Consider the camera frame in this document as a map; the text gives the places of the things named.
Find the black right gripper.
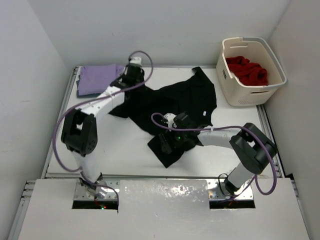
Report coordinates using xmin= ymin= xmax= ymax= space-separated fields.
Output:
xmin=159 ymin=124 xmax=188 ymax=153

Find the lavender garment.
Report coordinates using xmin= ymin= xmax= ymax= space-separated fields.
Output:
xmin=78 ymin=64 xmax=125 ymax=97

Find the black garment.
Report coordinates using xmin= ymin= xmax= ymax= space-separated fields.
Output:
xmin=110 ymin=66 xmax=217 ymax=168

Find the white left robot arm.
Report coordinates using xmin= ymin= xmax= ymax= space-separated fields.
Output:
xmin=61 ymin=57 xmax=145 ymax=190

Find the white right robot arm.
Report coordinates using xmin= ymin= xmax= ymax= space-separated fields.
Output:
xmin=151 ymin=113 xmax=278 ymax=201

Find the white front cover panel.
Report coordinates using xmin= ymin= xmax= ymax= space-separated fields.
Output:
xmin=19 ymin=179 xmax=309 ymax=240

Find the red garment in basket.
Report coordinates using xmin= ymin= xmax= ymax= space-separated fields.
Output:
xmin=225 ymin=56 xmax=269 ymax=86

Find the cream perforated laundry basket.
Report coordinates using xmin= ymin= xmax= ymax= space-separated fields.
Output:
xmin=216 ymin=37 xmax=287 ymax=107

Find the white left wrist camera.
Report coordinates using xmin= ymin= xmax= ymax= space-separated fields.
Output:
xmin=129 ymin=56 xmax=142 ymax=67

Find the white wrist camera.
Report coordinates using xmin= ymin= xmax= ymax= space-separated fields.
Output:
xmin=129 ymin=56 xmax=142 ymax=67
xmin=164 ymin=113 xmax=177 ymax=130

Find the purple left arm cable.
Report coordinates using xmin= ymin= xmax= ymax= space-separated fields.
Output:
xmin=52 ymin=50 xmax=154 ymax=202

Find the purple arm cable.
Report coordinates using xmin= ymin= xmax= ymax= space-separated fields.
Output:
xmin=52 ymin=50 xmax=154 ymax=202
xmin=151 ymin=112 xmax=279 ymax=201

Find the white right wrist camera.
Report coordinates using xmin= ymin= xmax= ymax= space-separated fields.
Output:
xmin=164 ymin=113 xmax=177 ymax=130

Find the aluminium table edge rail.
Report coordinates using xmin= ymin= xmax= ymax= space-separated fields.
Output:
xmin=40 ymin=65 xmax=81 ymax=179

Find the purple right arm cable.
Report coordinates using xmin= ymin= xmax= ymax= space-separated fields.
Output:
xmin=151 ymin=112 xmax=279 ymax=201

